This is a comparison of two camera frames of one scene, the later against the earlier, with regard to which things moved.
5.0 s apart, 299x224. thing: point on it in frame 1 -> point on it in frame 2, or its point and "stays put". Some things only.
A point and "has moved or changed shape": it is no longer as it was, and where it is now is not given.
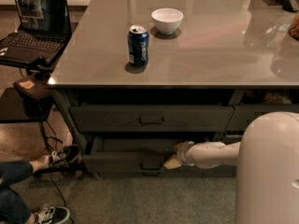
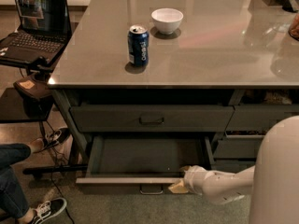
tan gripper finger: [172, 162] -> [178, 188]
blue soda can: [138, 45] stays put
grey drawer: [149, 119] stays put
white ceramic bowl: [167, 20] stays put
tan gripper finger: [179, 147] -> [185, 168]
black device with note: [34, 86] stays put
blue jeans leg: [12, 172] -> [13, 153]
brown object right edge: [293, 28] stays put
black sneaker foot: [68, 155] -> [56, 136]
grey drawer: [244, 114] stays put
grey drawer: [134, 155] has moved or changed shape
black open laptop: [45, 26] stays put
